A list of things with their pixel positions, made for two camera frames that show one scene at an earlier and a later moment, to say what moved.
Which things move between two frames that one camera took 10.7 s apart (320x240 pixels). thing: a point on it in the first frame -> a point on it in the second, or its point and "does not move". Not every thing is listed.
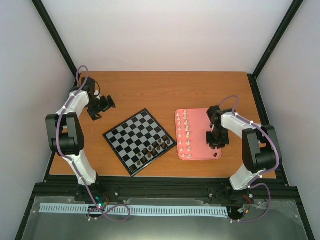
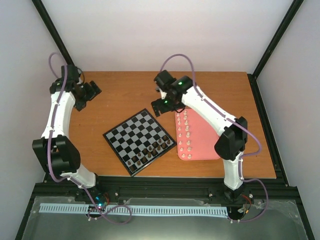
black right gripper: (219, 145) -> (162, 110)
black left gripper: (106, 106) -> (80, 105)
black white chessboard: (139, 142) does not move
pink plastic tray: (192, 126) does not move
